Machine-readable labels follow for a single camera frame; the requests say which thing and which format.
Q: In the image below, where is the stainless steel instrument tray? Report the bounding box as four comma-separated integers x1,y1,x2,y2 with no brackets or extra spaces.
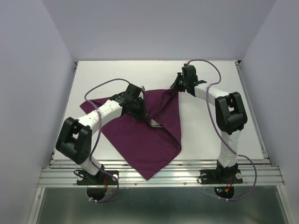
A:
149,119,163,128

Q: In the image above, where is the purple surgical drape cloth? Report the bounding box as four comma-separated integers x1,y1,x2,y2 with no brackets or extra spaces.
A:
79,88,183,181

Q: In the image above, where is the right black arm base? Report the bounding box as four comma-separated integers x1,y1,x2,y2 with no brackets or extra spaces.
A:
197,162,243,185

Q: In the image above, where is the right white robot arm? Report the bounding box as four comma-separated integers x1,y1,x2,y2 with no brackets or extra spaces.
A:
171,64,248,182

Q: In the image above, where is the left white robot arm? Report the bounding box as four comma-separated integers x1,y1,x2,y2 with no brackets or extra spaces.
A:
55,84,147,184

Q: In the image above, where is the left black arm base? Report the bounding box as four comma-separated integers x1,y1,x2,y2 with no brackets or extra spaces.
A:
73,169,119,186

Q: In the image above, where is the aluminium frame rail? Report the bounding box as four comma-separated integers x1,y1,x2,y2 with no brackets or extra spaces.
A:
38,159,285,188

